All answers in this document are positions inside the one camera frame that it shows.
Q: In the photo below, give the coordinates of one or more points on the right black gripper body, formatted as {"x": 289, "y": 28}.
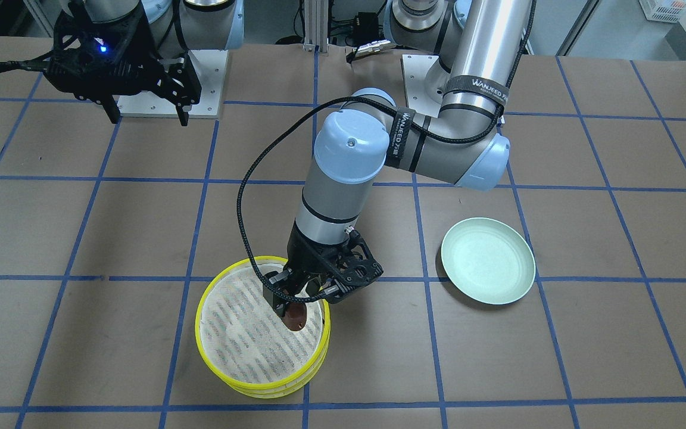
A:
{"x": 183, "y": 81}

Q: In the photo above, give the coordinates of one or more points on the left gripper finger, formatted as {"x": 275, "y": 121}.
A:
{"x": 333, "y": 293}
{"x": 274, "y": 291}

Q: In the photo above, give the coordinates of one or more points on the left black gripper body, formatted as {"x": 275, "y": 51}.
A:
{"x": 302, "y": 257}

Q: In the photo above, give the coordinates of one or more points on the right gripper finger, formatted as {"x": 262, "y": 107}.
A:
{"x": 111, "y": 109}
{"x": 182, "y": 112}

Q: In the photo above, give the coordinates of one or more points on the brown steamed bun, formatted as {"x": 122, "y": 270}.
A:
{"x": 295, "y": 316}

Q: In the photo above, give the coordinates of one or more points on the yellow bamboo steamer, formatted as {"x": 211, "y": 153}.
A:
{"x": 241, "y": 339}
{"x": 296, "y": 382}

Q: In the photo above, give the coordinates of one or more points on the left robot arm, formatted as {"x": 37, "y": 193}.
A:
{"x": 479, "y": 45}

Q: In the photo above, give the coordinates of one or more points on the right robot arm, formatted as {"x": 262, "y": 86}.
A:
{"x": 180, "y": 27}

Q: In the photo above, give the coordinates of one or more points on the mint green plate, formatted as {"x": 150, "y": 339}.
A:
{"x": 488, "y": 261}

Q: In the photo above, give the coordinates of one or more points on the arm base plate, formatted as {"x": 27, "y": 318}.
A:
{"x": 426, "y": 77}
{"x": 211, "y": 67}

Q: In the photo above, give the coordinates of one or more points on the aluminium frame post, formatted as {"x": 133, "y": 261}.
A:
{"x": 316, "y": 20}

